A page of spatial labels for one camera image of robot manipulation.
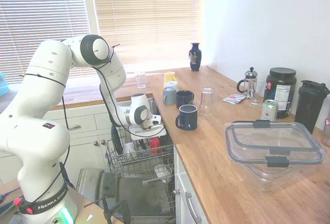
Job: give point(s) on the yellow mug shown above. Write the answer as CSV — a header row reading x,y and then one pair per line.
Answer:
x,y
168,77

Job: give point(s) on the clear tall tumbler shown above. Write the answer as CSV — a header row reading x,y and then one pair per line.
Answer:
x,y
256,97

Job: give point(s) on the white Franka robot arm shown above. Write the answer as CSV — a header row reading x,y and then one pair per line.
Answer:
x,y
25,136

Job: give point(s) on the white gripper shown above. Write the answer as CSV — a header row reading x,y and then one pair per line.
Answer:
x,y
149,131

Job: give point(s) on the dark blue painted vase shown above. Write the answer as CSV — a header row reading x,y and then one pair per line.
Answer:
x,y
195,61

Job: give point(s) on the clear ribbed drinking glass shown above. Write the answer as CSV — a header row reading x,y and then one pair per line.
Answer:
x,y
140,80

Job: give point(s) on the upturned clear glass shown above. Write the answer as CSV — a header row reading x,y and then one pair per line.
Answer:
x,y
207,102

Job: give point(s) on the black camera stand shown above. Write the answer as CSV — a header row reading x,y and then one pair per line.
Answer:
x,y
123,208

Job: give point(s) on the white window blind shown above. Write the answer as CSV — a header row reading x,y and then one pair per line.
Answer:
x,y
38,7

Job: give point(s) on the light blue plastic object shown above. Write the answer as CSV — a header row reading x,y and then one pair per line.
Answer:
x,y
2,84

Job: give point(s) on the dark blue mug pale inside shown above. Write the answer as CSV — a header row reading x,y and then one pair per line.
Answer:
x,y
189,119

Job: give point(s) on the white cabinet under wooden counter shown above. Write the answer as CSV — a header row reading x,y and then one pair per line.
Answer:
x,y
183,177

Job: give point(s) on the clear plastic storage container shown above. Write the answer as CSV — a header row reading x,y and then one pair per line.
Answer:
x,y
273,177

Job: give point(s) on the silver cabinet knob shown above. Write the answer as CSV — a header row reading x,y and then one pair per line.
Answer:
x,y
96,143
103,142
176,191

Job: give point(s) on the black shaker bottle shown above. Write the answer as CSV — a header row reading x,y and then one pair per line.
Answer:
x,y
308,108

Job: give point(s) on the black protein powder tub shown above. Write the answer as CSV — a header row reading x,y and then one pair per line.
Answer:
x,y
282,89

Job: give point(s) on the dark round plate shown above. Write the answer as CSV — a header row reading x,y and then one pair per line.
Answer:
x,y
116,141

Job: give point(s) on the beige window blind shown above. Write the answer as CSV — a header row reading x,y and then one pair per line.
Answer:
x,y
154,15

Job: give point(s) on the red white sachet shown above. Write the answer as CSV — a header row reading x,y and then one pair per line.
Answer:
x,y
230,100
238,97

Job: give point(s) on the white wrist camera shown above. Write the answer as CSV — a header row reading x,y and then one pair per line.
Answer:
x,y
156,120

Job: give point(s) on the white green drink can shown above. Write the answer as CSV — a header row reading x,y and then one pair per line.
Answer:
x,y
269,110

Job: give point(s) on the pale white mug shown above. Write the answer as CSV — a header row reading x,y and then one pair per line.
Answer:
x,y
172,86

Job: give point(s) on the red enamel speckled mug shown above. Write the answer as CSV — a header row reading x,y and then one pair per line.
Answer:
x,y
154,145

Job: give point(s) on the clear container lid black clips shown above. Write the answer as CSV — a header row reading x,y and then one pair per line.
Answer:
x,y
257,154

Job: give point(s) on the grey mug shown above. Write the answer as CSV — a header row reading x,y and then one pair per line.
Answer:
x,y
168,97

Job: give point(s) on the stainless dishwasher door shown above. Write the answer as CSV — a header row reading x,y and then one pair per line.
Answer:
x,y
134,195

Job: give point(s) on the white kitchen cabinet with drawers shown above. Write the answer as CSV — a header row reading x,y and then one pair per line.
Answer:
x,y
85,120

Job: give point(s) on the pink capped bottle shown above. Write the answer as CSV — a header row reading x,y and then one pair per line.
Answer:
x,y
327,131

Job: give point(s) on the white printed mug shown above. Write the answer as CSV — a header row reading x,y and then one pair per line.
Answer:
x,y
128,147

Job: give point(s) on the glass french press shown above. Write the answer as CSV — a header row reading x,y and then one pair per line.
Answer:
x,y
251,84

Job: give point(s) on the white bowl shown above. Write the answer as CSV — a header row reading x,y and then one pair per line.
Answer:
x,y
162,173

